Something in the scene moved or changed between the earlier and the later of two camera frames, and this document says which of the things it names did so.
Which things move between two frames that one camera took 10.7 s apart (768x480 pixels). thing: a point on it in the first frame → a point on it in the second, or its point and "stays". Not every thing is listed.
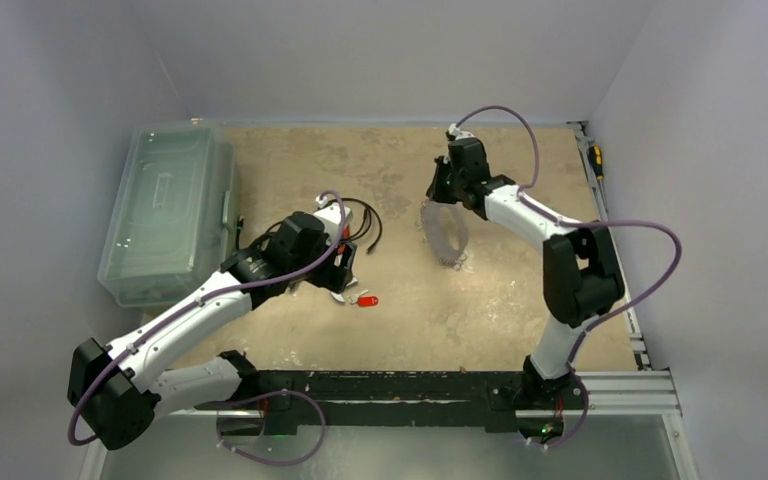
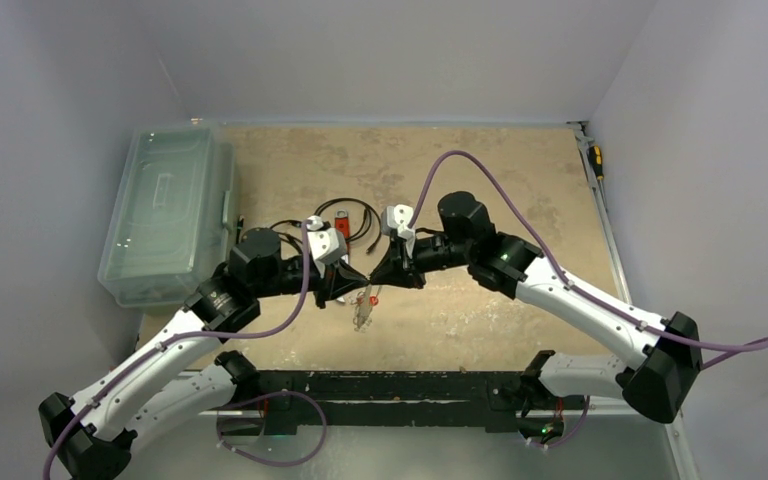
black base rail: [289, 399] stays
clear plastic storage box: [174, 215] stays
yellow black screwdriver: [595, 156] stays
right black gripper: [440, 183] → [405, 263]
